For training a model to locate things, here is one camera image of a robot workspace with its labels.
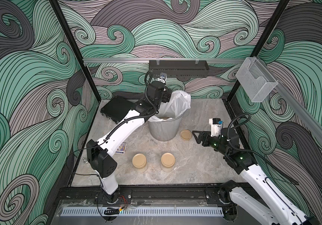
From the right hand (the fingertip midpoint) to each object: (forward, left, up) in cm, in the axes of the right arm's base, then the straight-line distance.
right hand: (196, 132), depth 74 cm
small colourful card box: (0, +45, -20) cm, 50 cm away
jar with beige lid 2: (-11, +16, -12) cm, 23 cm away
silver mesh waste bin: (+7, +15, -7) cm, 18 cm away
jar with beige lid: (-12, +31, -11) cm, 35 cm away
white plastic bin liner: (+22, +7, 0) cm, 23 cm away
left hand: (+20, +19, +17) cm, 33 cm away
